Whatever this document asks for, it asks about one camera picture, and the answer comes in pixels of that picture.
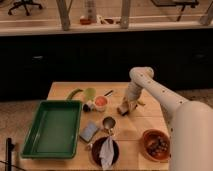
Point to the black office chair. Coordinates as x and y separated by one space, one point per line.
24 3

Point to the yellow banana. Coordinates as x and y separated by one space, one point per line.
141 103

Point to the green plastic tray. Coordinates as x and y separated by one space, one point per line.
54 130

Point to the dark brown plate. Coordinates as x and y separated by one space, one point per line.
96 148

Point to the red bowl on shelf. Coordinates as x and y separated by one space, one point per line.
84 21

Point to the black stand post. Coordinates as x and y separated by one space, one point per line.
9 148

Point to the blue grey sponge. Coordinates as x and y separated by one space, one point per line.
89 131

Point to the small dark toy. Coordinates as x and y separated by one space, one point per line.
88 106

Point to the metal cup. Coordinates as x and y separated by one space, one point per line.
108 123

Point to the white cup with orange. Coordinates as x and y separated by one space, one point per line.
100 103

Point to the orange bowl with nuts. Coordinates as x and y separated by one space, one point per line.
155 146

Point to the grey cloth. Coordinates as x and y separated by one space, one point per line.
107 153

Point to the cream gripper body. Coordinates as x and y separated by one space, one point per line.
128 105

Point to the green cucumber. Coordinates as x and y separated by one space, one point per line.
73 93

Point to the light green plush toy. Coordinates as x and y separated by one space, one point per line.
89 94

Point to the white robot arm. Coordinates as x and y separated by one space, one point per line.
191 125

